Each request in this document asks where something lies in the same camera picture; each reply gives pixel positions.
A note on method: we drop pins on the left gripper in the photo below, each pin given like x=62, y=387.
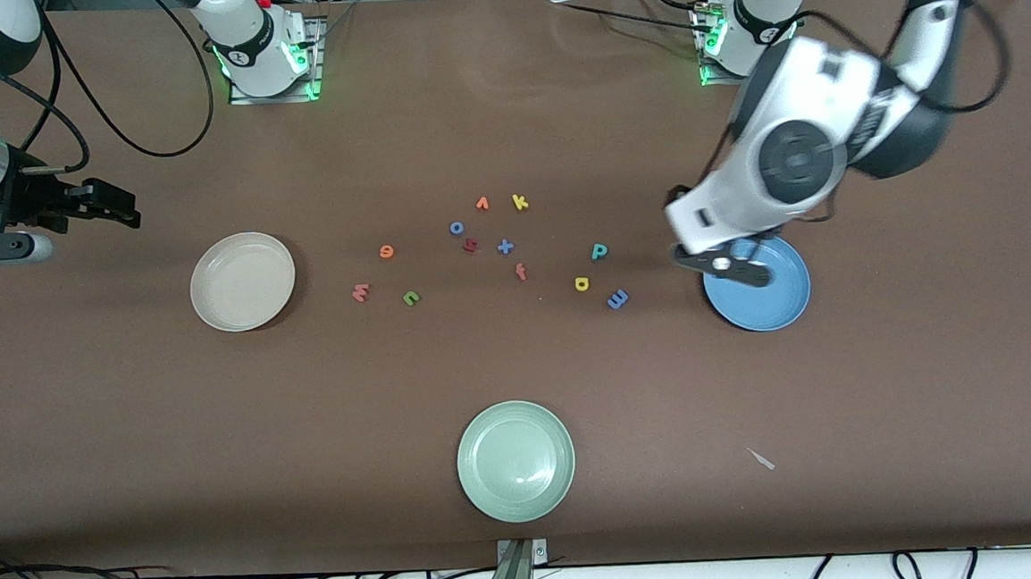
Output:
x=674, y=192

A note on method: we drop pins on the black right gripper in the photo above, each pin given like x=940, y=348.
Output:
x=29, y=196

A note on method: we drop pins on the blue foam letter m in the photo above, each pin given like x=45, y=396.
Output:
x=624, y=298

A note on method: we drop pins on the teal foam letter p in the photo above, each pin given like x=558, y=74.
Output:
x=594, y=254

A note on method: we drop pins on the pink foam letter w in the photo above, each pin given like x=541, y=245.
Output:
x=361, y=295

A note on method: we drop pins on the green foam letter u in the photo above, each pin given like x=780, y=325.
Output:
x=407, y=299

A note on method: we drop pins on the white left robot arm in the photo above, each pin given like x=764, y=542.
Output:
x=826, y=100

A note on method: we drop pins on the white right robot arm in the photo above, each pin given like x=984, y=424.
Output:
x=249, y=37

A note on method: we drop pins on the blue round plate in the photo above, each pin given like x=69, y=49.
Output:
x=767, y=305

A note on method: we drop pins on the beige round plate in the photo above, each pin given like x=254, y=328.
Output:
x=242, y=284

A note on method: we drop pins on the yellow foam letter k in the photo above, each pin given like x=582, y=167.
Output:
x=518, y=202

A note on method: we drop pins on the blue foam letter x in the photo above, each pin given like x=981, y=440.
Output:
x=505, y=247

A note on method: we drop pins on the brown table cover sheet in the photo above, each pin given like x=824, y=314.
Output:
x=520, y=361

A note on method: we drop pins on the dark red foam letter s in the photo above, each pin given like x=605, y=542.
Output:
x=470, y=246

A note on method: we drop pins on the small white paper scrap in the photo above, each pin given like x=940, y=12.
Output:
x=762, y=460

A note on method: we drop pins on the green round plate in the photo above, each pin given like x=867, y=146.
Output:
x=515, y=461

